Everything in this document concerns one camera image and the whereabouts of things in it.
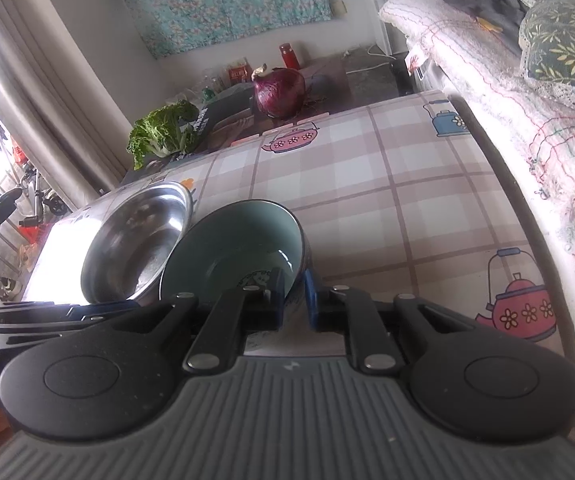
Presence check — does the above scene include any green ceramic bowl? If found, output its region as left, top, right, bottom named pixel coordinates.
left=158, top=200, right=311, bottom=332

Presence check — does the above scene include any plaid teapot tablecloth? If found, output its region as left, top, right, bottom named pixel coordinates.
left=24, top=91, right=563, bottom=351

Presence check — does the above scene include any large steel bowl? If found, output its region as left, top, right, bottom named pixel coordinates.
left=80, top=182, right=193, bottom=304

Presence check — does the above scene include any green leafy cabbage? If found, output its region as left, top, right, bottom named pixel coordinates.
left=127, top=100, right=200, bottom=170

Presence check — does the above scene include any red cabbage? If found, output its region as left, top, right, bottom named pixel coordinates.
left=252, top=64, right=306, bottom=120

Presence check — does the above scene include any beige curtain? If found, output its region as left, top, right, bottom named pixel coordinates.
left=0, top=0, right=126, bottom=209

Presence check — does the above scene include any red thermos bottle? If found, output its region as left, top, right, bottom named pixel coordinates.
left=279, top=44, right=301, bottom=70

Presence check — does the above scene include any white lace bed cover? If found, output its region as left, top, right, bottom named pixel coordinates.
left=377, top=0, right=575, bottom=321

